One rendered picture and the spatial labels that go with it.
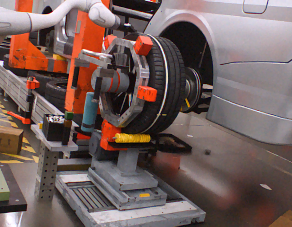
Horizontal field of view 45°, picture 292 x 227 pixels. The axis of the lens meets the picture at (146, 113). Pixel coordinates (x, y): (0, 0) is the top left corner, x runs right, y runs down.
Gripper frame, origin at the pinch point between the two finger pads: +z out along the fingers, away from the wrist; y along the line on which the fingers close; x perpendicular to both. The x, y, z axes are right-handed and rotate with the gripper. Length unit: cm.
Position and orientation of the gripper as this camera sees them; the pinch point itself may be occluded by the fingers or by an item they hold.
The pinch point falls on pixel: (132, 31)
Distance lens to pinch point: 242.1
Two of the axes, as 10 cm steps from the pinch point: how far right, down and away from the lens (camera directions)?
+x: 0.1, -10.0, 0.4
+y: 8.6, -0.1, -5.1
